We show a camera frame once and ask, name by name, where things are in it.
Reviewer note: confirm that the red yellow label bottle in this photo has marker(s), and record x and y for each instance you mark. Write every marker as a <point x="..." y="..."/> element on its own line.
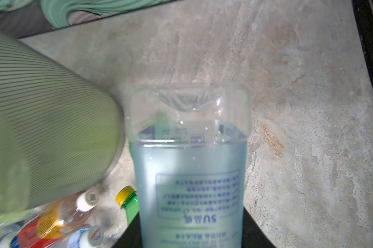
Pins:
<point x="56" y="221"/>

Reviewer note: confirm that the long clear bottle white cap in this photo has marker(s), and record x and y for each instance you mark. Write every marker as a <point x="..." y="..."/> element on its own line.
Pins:
<point x="85" y="237"/>

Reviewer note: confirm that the light blue square bottle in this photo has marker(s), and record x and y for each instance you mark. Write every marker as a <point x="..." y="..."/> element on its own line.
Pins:
<point x="189" y="148"/>

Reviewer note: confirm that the green bottle yellow cap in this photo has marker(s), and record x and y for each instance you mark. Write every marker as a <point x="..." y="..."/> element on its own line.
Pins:
<point x="127" y="199"/>

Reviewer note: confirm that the mesh waste bin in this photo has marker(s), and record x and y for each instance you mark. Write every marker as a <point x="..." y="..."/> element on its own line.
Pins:
<point x="70" y="129"/>

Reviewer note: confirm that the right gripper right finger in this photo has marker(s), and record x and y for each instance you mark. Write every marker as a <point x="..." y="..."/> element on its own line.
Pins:
<point x="252" y="235"/>

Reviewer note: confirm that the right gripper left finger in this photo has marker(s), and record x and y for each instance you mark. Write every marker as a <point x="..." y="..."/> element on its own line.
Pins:
<point x="131" y="238"/>

